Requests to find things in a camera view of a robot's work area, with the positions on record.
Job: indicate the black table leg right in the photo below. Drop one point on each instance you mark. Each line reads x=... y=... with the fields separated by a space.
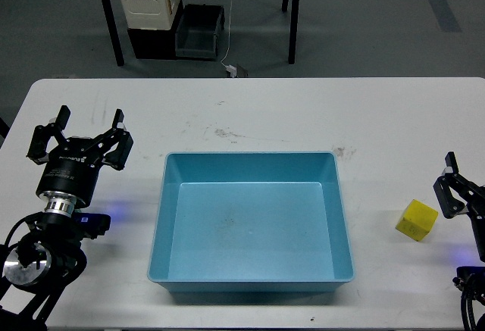
x=293 y=29

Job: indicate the yellow wooden cube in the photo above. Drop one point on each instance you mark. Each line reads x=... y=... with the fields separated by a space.
x=417 y=220

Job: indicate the grey plastic bin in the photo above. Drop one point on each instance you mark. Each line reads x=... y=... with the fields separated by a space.
x=198 y=32

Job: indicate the black table leg left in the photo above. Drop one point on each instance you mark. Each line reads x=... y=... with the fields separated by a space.
x=113 y=33

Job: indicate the blue plastic tray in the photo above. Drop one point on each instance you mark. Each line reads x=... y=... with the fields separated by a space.
x=251 y=222

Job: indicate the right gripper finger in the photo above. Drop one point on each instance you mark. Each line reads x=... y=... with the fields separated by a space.
x=455 y=194

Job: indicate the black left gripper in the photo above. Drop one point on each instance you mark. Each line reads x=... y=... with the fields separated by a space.
x=73 y=166

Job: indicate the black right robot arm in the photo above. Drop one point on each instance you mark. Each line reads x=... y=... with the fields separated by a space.
x=469 y=280

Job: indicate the black box under crate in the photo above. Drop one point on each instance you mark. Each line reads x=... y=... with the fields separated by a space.
x=156 y=44

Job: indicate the white plug adapter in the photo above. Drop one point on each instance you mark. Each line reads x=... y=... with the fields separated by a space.
x=231 y=71

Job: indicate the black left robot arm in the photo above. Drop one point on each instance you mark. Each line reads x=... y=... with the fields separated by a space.
x=42 y=253

